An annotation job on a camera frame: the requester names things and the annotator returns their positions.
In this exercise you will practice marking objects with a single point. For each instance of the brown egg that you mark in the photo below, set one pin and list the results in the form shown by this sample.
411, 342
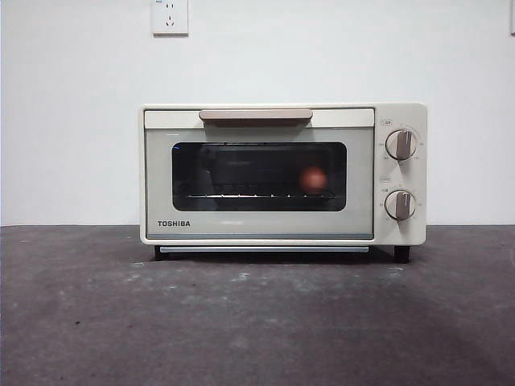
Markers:
313, 179

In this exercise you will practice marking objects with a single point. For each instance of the silver crumb tray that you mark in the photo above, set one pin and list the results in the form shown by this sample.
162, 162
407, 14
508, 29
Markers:
265, 249

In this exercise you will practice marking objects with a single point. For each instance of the cream timer knob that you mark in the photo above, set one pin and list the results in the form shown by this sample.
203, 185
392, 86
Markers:
400, 205

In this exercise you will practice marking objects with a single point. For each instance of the cream Toshiba toaster oven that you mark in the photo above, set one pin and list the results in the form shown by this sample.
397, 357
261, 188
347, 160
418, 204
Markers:
399, 235

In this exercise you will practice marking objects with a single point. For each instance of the cream temperature knob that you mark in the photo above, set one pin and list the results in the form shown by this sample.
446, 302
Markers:
400, 144

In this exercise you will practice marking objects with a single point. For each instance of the white wall socket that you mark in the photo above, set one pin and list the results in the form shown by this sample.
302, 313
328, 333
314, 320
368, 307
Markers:
170, 19

